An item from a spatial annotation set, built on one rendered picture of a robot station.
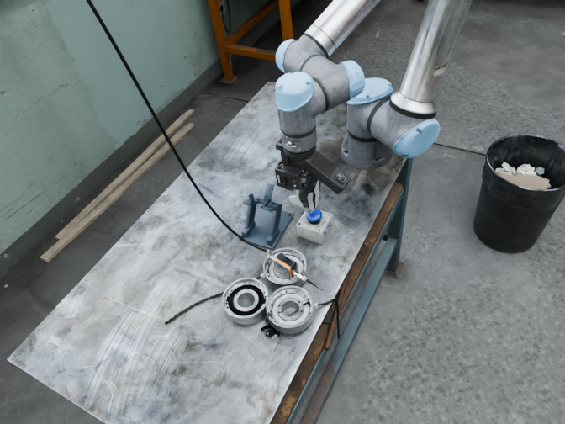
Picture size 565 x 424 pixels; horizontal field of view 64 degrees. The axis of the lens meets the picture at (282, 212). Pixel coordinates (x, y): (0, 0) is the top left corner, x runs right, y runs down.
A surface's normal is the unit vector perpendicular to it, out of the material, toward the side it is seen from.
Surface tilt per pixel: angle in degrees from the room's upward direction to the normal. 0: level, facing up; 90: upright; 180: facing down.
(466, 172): 0
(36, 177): 90
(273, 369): 0
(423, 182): 0
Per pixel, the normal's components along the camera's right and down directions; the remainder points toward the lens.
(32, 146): 0.88, 0.29
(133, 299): -0.11, -0.68
